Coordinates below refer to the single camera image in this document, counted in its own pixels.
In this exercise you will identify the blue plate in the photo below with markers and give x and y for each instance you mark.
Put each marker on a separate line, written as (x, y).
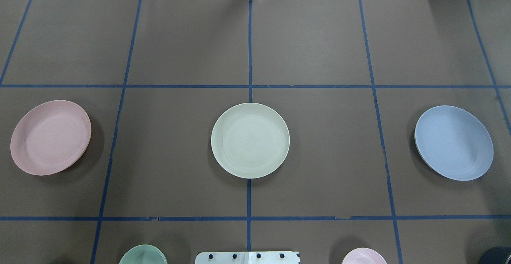
(453, 143)

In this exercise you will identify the pink plate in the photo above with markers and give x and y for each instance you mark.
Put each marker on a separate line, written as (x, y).
(50, 138)

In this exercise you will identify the cream plate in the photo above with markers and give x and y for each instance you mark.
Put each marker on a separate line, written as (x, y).
(250, 140)

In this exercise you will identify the pink bowl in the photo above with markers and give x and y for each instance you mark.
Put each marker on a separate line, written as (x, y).
(363, 256)

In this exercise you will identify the green cup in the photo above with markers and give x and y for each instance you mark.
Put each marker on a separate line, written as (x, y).
(143, 254)

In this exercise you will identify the dark blue pot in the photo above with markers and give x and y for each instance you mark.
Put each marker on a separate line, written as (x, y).
(496, 255)

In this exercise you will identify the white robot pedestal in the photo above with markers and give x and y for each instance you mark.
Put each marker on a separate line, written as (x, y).
(248, 257)

